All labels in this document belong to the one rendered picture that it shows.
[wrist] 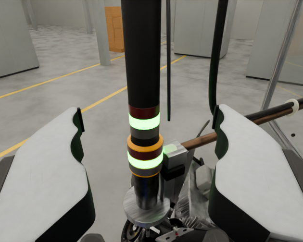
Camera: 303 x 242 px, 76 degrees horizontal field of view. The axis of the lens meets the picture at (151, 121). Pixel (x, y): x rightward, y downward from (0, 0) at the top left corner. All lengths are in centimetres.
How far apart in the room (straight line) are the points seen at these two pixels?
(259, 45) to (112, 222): 497
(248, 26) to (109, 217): 1152
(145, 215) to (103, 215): 180
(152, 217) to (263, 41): 547
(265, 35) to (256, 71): 84
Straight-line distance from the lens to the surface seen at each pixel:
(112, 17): 850
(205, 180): 77
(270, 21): 559
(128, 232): 59
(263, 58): 570
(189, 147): 28
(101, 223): 205
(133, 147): 22
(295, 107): 44
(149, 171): 24
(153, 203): 30
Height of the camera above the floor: 172
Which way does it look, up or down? 31 degrees down
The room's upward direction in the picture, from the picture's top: straight up
